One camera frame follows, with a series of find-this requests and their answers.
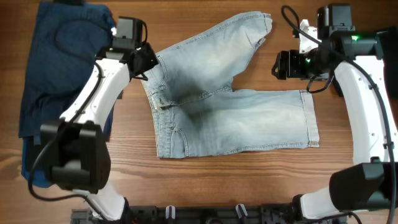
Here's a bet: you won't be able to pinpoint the light blue denim shorts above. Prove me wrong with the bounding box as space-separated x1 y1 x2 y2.
143 11 320 159

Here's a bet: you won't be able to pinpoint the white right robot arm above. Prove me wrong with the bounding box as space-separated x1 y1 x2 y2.
272 27 397 223

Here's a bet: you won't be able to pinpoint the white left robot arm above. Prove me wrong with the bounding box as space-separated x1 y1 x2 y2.
32 42 158 223

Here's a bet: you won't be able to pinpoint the dark blue folded garment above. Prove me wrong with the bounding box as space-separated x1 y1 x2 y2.
19 1 116 179

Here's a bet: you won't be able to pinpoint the black folded garment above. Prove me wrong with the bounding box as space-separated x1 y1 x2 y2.
377 27 397 99

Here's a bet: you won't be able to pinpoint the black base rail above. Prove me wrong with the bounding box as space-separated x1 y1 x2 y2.
70 203 348 224

